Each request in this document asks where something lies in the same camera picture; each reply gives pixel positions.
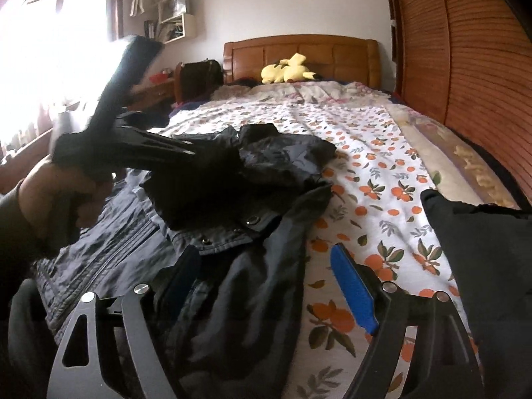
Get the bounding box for white paper bag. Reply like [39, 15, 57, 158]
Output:
[164, 0, 186, 20]

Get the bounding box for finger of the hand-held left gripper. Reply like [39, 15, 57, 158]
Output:
[118, 117, 196, 154]
[113, 151, 197, 172]

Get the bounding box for black backpack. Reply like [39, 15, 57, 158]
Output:
[182, 59, 223, 100]

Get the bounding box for folded black clothes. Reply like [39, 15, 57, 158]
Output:
[420, 189, 532, 399]

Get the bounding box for window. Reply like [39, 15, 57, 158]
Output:
[0, 0, 125, 142]

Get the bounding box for person's left hand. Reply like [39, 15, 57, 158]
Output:
[19, 161, 115, 238]

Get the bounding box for orange print bed sheet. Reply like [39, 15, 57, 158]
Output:
[166, 100, 483, 399]

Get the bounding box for person's left forearm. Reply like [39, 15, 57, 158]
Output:
[0, 191, 55, 267]

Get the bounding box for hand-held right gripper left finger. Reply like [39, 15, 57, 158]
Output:
[47, 244, 202, 399]

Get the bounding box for wooden bed headboard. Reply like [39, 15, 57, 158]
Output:
[223, 34, 380, 90]

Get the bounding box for person's dark clothing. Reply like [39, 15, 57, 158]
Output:
[0, 276, 59, 399]

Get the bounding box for yellow plush toy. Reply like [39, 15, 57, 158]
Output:
[260, 53, 323, 84]

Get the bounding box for white wall shelf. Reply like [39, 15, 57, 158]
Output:
[143, 0, 197, 44]

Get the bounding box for black jacket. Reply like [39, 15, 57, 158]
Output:
[35, 124, 337, 399]

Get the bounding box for beige floral quilt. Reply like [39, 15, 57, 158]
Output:
[212, 80, 520, 208]

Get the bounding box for wooden desk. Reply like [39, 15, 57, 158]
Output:
[0, 79, 175, 192]

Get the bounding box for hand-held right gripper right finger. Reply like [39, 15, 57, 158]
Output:
[330, 243, 483, 399]

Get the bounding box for wooden slatted wardrobe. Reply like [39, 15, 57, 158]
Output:
[382, 0, 532, 200]

